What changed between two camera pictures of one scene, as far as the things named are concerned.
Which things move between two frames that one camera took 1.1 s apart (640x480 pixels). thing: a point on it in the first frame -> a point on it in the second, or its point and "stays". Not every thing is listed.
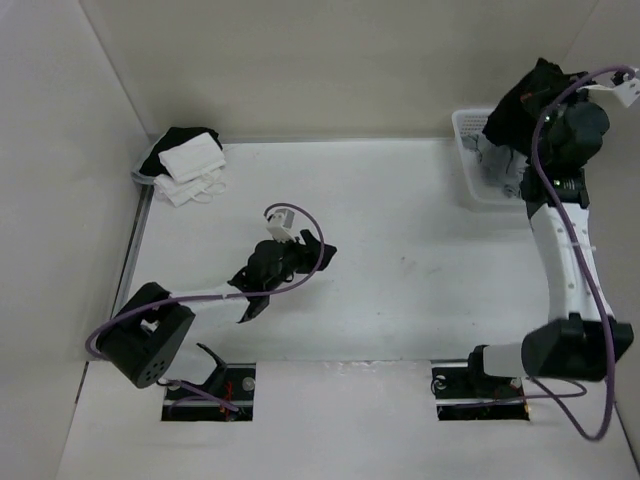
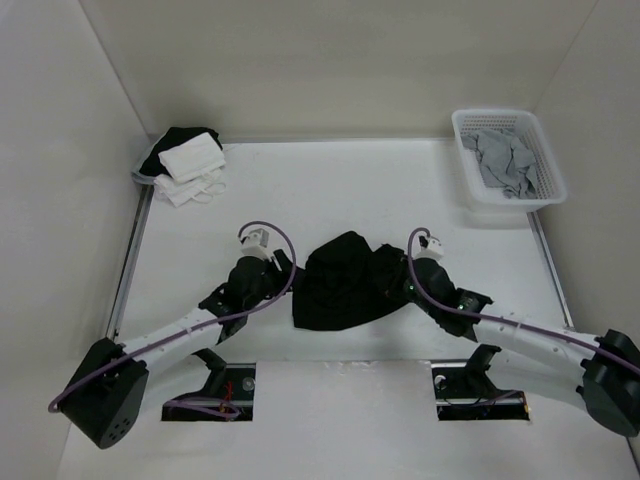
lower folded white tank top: [199, 189] stays
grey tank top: [500, 163] stays
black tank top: [513, 123] -> [345, 280]
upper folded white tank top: [193, 159] stays
